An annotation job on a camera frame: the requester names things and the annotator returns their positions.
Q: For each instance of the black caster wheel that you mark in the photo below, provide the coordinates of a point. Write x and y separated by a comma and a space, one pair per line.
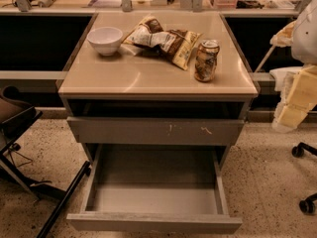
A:
307, 206
298, 151

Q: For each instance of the open grey lower drawer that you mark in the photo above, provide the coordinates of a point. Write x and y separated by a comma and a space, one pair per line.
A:
155, 189

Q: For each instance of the white bowl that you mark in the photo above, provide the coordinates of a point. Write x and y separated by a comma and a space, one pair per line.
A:
106, 41

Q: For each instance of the black caster wheel upper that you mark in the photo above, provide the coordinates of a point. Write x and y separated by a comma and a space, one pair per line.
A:
298, 151

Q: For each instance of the orange soda can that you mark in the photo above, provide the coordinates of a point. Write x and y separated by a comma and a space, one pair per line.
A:
206, 60

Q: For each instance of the brown chip bag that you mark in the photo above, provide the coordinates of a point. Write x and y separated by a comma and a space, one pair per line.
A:
175, 45

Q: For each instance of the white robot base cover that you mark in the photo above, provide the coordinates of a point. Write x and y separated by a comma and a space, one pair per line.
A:
279, 75

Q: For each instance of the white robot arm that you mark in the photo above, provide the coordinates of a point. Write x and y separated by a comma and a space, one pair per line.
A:
304, 46

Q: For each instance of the grey rod with tip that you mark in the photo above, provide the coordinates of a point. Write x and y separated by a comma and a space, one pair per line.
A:
266, 56

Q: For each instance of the closed grey upper drawer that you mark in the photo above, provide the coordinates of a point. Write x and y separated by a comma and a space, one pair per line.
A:
155, 131

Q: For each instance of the black caster wheel lower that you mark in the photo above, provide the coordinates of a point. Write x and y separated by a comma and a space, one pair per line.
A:
307, 206

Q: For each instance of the grey drawer cabinet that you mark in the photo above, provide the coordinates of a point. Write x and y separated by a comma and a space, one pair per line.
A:
147, 86

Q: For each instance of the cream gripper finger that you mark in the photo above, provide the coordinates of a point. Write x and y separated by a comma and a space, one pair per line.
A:
298, 97
284, 37

